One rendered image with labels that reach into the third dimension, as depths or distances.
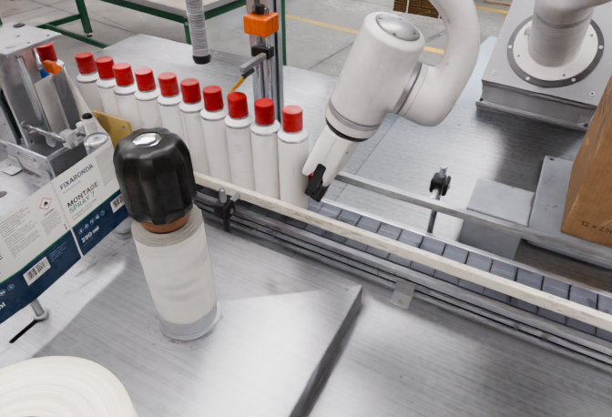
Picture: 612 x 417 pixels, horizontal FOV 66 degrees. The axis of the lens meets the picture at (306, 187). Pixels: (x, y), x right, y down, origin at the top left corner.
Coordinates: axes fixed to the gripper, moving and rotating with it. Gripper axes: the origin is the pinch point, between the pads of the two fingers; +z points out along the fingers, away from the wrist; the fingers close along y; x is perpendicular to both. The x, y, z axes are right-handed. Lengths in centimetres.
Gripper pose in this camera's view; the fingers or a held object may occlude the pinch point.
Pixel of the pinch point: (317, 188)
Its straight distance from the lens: 81.3
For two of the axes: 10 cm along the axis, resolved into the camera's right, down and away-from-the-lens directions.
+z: -3.0, 6.4, 7.0
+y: -4.7, 5.4, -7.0
